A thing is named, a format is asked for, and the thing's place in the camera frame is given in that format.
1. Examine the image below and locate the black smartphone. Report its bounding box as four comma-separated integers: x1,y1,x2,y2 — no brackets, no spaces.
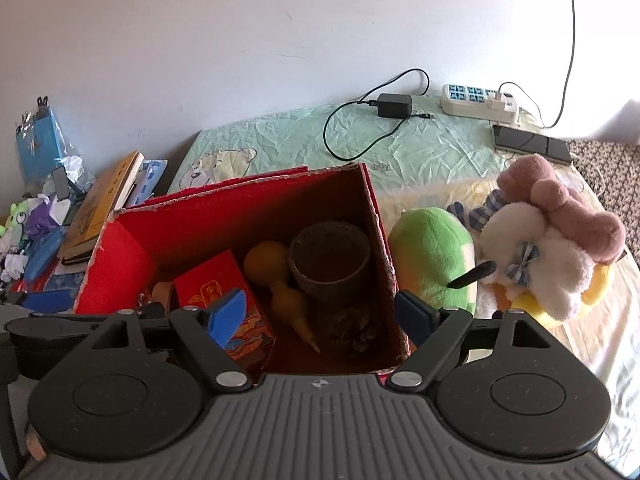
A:
492,125,572,165

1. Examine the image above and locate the small frog figurine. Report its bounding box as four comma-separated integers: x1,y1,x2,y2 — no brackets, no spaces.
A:
1,200,28,240

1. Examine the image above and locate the blue plastic bag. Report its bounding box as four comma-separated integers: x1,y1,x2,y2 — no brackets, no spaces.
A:
15,96,75,186

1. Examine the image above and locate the white pink plush duck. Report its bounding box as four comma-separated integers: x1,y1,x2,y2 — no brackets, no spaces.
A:
447,155,626,328

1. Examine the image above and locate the white blue power strip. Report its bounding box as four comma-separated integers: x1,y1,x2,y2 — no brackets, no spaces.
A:
440,84,520,124

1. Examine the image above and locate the orange gourd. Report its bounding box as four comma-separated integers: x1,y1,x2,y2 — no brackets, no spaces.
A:
243,240,320,353

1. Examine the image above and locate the yellow hardcover book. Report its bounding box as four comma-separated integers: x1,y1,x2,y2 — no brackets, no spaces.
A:
56,151,144,262

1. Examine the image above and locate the brown woven round basket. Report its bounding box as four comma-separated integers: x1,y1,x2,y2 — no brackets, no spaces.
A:
288,221,372,307

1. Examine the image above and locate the red cardboard storage box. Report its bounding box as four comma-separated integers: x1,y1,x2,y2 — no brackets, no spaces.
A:
74,164,409,375

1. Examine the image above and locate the black wall cable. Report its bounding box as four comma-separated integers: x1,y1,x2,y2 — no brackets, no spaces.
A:
541,0,577,130

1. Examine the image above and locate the red gift box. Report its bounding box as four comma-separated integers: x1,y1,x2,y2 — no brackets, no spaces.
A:
174,250,274,375

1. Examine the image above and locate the green plush toy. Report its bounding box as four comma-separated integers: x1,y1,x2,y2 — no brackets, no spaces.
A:
388,207,477,313

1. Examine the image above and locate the pine cone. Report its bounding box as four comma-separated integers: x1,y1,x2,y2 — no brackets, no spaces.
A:
329,307,382,356

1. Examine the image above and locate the black power adapter with cable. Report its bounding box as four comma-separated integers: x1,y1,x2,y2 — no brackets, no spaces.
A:
322,67,434,162

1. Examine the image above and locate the blue pencil case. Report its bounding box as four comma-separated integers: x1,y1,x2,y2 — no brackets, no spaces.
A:
23,226,66,283

